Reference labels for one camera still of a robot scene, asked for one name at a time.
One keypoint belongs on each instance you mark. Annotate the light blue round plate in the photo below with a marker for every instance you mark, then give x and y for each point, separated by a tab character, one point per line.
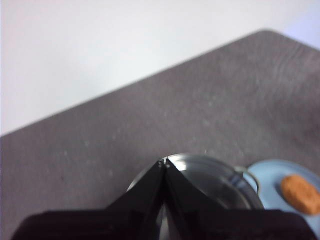
270	175

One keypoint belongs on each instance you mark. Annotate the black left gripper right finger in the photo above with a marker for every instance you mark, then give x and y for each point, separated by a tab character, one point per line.
225	225

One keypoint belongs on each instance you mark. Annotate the glass lid with gold knob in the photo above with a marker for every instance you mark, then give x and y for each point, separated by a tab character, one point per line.
212	182

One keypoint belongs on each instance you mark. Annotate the brown potato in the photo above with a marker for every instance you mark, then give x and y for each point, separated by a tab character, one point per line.
300	192

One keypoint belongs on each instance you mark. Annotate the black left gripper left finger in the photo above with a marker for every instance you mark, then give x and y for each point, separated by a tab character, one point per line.
100	225

